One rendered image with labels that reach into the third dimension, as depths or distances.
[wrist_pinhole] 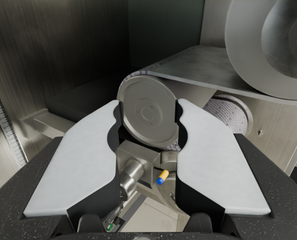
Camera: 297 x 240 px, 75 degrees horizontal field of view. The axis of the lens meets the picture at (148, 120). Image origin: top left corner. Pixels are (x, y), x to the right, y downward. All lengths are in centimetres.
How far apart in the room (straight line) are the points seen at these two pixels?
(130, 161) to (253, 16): 24
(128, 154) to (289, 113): 43
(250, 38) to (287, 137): 44
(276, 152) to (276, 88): 44
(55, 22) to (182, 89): 33
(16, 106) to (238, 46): 41
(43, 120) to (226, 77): 37
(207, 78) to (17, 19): 36
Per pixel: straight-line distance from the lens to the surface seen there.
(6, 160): 51
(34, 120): 49
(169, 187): 33
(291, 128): 62
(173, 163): 31
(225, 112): 45
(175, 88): 27
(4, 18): 46
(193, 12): 59
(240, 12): 23
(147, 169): 31
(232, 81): 27
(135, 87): 30
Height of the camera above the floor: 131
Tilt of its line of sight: 27 degrees down
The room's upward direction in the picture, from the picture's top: 107 degrees clockwise
